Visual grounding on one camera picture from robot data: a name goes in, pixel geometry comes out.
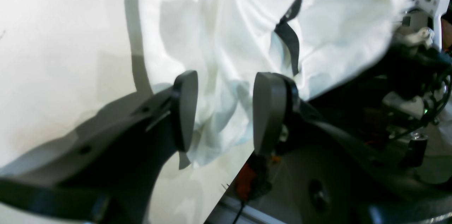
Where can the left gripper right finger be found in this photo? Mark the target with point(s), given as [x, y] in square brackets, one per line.
[343, 181]

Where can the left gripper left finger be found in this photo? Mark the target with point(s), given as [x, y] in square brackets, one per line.
[109, 177]

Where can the white printed t-shirt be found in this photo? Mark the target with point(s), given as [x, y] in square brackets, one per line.
[317, 43]

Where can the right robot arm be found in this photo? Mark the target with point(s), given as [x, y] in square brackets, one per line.
[383, 107]

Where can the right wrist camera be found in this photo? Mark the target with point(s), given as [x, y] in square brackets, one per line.
[434, 9]

